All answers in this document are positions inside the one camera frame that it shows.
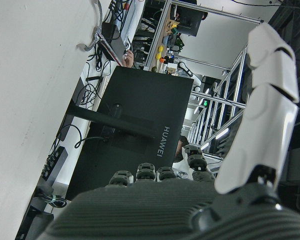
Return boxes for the black laptop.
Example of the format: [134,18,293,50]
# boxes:
[97,21,131,62]

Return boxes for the grey metal hook bracket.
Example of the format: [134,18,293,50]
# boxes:
[76,0,106,53]

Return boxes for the coiled black cable bundle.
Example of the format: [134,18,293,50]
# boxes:
[38,188,68,208]

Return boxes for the black storage rack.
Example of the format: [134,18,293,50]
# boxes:
[133,0,166,68]

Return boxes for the black monitor cable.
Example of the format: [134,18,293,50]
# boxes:
[49,124,108,156]

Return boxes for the right robot hand white grey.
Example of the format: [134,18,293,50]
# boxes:
[36,21,300,240]

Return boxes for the black Huawei monitor with stand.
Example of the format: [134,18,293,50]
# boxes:
[62,65,195,201]

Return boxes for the person in white shirt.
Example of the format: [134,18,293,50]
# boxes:
[172,136,216,181]

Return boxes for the aluminium profile frame cage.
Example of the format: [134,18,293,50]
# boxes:
[144,0,266,151]

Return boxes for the black power strip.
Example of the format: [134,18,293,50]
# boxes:
[41,146,67,182]

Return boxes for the tangled black cables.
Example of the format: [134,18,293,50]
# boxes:
[80,44,111,111]

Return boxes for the yellow wooden toy block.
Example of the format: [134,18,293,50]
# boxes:
[166,19,181,32]

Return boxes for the black background monitor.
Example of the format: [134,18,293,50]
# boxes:
[176,4,209,38]

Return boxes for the wooden work table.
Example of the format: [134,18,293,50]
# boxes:
[149,4,182,74]

